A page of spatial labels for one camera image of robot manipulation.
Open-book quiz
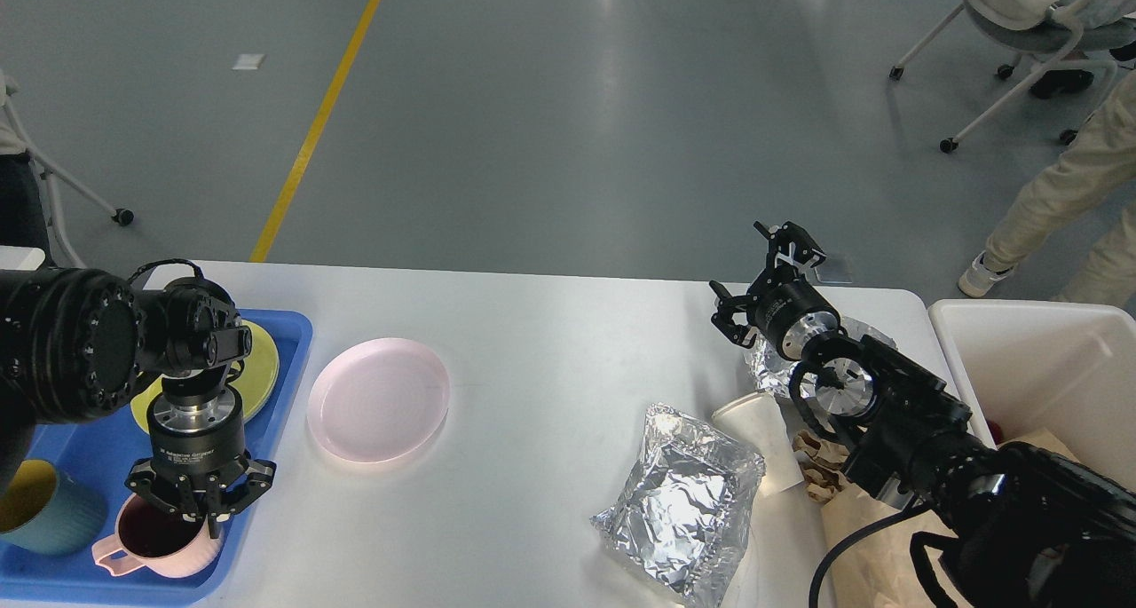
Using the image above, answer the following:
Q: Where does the blue plastic tray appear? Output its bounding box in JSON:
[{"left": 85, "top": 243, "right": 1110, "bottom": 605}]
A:
[{"left": 1, "top": 309, "right": 314, "bottom": 607}]

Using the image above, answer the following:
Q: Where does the white rolling office chair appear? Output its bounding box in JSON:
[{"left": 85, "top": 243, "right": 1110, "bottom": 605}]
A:
[{"left": 888, "top": 0, "right": 1133, "bottom": 155}]

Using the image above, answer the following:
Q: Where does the small crumpled foil ball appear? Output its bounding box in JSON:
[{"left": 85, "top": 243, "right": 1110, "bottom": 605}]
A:
[{"left": 744, "top": 317, "right": 897, "bottom": 401}]

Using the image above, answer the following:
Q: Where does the white chair frame left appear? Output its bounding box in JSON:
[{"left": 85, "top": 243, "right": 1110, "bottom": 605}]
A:
[{"left": 1, "top": 73, "right": 135, "bottom": 268}]

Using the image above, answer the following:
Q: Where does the person in beige trousers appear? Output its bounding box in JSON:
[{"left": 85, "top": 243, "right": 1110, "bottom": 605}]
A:
[{"left": 957, "top": 74, "right": 1135, "bottom": 308}]

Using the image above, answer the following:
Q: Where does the yellow plate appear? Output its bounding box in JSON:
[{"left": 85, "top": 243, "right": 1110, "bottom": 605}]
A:
[{"left": 130, "top": 320, "right": 279, "bottom": 433}]

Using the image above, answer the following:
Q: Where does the teal mug yellow inside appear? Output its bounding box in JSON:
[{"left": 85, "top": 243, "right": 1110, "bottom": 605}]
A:
[{"left": 1, "top": 459, "right": 108, "bottom": 556}]

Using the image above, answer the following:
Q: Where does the pink plate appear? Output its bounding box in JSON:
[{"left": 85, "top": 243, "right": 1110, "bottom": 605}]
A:
[{"left": 307, "top": 338, "right": 451, "bottom": 465}]

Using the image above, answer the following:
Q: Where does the white plastic bin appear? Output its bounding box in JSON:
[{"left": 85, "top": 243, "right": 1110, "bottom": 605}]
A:
[{"left": 929, "top": 300, "right": 1135, "bottom": 488}]

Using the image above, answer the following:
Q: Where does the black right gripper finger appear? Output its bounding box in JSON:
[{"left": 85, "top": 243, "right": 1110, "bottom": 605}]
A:
[
  {"left": 753, "top": 220, "right": 827, "bottom": 283},
  {"left": 707, "top": 280, "right": 761, "bottom": 349}
]

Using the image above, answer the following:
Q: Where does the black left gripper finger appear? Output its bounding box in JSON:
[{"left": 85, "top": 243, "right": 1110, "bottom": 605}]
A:
[
  {"left": 209, "top": 457, "right": 277, "bottom": 539},
  {"left": 125, "top": 459, "right": 209, "bottom": 522}
]

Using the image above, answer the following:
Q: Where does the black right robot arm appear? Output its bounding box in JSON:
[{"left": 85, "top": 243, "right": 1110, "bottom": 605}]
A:
[{"left": 710, "top": 220, "right": 1135, "bottom": 607}]

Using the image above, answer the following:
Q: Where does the brown paper bag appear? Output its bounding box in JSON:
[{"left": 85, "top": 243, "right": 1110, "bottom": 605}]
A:
[{"left": 792, "top": 428, "right": 1079, "bottom": 608}]

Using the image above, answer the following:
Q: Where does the white paper cup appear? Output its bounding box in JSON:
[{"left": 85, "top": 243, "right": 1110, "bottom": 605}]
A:
[{"left": 711, "top": 392, "right": 803, "bottom": 495}]

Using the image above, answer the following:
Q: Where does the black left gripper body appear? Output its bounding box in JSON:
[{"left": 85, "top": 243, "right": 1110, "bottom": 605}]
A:
[{"left": 147, "top": 388, "right": 250, "bottom": 488}]

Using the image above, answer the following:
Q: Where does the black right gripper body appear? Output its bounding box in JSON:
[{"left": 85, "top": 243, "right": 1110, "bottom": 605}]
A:
[{"left": 750, "top": 270, "right": 840, "bottom": 360}]

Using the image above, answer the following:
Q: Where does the large crumpled foil sheet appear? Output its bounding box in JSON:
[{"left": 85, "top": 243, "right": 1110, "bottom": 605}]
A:
[{"left": 591, "top": 403, "right": 766, "bottom": 607}]

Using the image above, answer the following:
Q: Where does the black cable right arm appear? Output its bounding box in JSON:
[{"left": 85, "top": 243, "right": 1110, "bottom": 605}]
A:
[{"left": 809, "top": 500, "right": 933, "bottom": 608}]

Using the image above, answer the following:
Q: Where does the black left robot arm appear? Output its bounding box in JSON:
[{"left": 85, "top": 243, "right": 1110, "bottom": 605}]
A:
[{"left": 1, "top": 265, "right": 276, "bottom": 533}]

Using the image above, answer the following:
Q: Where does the pink ribbed mug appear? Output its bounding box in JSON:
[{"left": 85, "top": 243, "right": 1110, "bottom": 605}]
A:
[{"left": 91, "top": 494, "right": 224, "bottom": 578}]

